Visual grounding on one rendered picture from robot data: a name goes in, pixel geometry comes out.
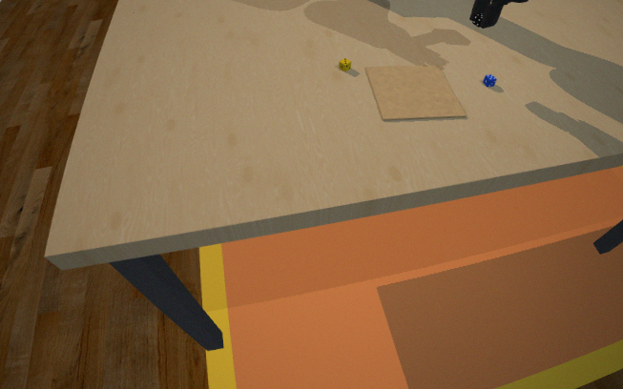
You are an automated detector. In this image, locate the blue die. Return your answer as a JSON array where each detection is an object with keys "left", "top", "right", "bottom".
[{"left": 483, "top": 74, "right": 497, "bottom": 87}]

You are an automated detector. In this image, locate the yellow die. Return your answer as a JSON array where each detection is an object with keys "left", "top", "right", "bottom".
[{"left": 339, "top": 58, "right": 351, "bottom": 72}]

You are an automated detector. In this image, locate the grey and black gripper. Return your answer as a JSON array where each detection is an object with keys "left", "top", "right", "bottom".
[{"left": 469, "top": 0, "right": 529, "bottom": 29}]

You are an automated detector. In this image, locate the tan square mat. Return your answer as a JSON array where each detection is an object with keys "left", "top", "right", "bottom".
[{"left": 365, "top": 65, "right": 466, "bottom": 121}]

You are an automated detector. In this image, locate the black die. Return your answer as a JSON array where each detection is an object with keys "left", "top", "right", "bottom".
[{"left": 472, "top": 13, "right": 483, "bottom": 28}]

